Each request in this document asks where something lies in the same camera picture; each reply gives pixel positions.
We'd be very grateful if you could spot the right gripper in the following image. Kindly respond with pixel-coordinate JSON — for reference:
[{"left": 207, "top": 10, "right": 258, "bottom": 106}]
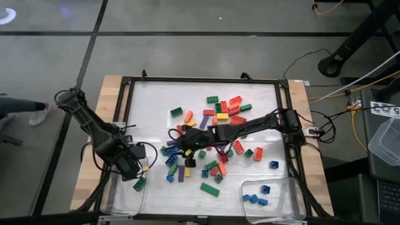
[{"left": 180, "top": 126, "right": 219, "bottom": 168}]

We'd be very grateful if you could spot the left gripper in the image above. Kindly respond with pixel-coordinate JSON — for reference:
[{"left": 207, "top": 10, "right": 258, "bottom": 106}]
[{"left": 106, "top": 140, "right": 144, "bottom": 183}]

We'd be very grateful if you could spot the long green block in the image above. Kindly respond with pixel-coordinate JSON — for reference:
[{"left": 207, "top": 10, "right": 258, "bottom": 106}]
[{"left": 199, "top": 182, "right": 221, "bottom": 198}]

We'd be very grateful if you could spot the clear plastic bin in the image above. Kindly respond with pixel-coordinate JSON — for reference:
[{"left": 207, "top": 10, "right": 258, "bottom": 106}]
[
  {"left": 239, "top": 176, "right": 307, "bottom": 224},
  {"left": 99, "top": 156, "right": 150, "bottom": 216}
]

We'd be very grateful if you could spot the white plastic table sheet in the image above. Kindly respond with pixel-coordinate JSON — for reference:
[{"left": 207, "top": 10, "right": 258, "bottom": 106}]
[{"left": 126, "top": 81, "right": 289, "bottom": 217}]

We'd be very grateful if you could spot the black crossbar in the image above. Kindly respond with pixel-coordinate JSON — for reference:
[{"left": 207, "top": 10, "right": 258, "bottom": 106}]
[{"left": 0, "top": 211, "right": 106, "bottom": 225}]

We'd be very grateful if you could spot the black chair base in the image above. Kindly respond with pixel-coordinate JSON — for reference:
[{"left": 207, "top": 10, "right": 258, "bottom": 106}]
[{"left": 0, "top": 132, "right": 24, "bottom": 146}]

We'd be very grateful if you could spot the person's leg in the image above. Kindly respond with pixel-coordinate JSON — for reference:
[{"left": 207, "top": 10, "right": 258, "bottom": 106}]
[{"left": 0, "top": 96, "right": 47, "bottom": 116}]

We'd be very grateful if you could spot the power strip with plugs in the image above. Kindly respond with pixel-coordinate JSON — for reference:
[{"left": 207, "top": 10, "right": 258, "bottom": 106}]
[{"left": 344, "top": 95, "right": 364, "bottom": 116}]

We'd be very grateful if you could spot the dark grey cart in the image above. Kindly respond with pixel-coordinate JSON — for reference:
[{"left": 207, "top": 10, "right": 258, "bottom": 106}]
[{"left": 360, "top": 89, "right": 400, "bottom": 225}]

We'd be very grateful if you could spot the clear plastic storage tub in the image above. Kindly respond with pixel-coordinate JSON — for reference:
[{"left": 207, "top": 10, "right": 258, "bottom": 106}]
[{"left": 367, "top": 117, "right": 400, "bottom": 167}]

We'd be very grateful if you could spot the white paper label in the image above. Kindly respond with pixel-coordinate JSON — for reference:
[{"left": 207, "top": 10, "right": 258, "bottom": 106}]
[{"left": 369, "top": 100, "right": 400, "bottom": 119}]

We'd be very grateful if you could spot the white floor disc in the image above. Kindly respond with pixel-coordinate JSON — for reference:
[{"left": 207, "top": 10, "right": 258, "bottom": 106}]
[{"left": 0, "top": 7, "right": 17, "bottom": 26}]

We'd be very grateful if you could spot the black keyboard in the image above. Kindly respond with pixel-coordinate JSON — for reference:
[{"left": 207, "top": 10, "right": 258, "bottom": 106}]
[{"left": 376, "top": 178, "right": 400, "bottom": 225}]

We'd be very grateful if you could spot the black stand foot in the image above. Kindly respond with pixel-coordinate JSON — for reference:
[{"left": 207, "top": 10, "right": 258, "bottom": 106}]
[{"left": 371, "top": 83, "right": 400, "bottom": 103}]

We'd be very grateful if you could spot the black floor stand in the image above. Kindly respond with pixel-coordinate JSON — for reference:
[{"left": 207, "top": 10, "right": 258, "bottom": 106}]
[{"left": 317, "top": 0, "right": 400, "bottom": 79}]

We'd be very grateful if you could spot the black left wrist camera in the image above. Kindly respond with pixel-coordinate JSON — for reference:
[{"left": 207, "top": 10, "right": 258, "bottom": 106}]
[{"left": 129, "top": 144, "right": 147, "bottom": 160}]

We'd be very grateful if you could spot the black cable bundle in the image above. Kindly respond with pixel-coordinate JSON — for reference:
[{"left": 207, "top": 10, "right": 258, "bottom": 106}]
[
  {"left": 72, "top": 162, "right": 113, "bottom": 214},
  {"left": 287, "top": 146, "right": 334, "bottom": 218}
]

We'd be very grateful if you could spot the black metal table frame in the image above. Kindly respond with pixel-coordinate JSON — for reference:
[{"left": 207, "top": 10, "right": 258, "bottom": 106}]
[{"left": 93, "top": 69, "right": 313, "bottom": 219}]

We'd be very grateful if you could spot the black floor cable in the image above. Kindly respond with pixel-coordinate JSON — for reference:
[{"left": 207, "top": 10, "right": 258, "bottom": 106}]
[{"left": 282, "top": 47, "right": 333, "bottom": 81}]

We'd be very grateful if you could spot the yellow floor cable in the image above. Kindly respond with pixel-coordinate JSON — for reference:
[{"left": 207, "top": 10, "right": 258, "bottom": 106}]
[
  {"left": 312, "top": 0, "right": 345, "bottom": 16},
  {"left": 307, "top": 70, "right": 400, "bottom": 101},
  {"left": 349, "top": 107, "right": 369, "bottom": 153}
]

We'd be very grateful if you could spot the white floor cable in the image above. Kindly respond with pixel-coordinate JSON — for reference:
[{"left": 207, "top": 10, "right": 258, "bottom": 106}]
[{"left": 309, "top": 51, "right": 400, "bottom": 105}]

